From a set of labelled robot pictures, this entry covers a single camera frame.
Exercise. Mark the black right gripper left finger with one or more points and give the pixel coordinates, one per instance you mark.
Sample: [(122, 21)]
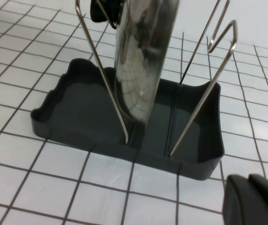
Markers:
[(239, 204)]

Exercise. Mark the stainless steel pot lid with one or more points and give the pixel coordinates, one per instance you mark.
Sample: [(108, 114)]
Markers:
[(138, 70)]

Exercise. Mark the dark grey lid rack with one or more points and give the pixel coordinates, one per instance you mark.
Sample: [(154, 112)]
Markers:
[(77, 105)]

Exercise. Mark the white black-grid tablecloth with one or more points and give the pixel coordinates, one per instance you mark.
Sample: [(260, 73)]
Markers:
[(54, 187)]

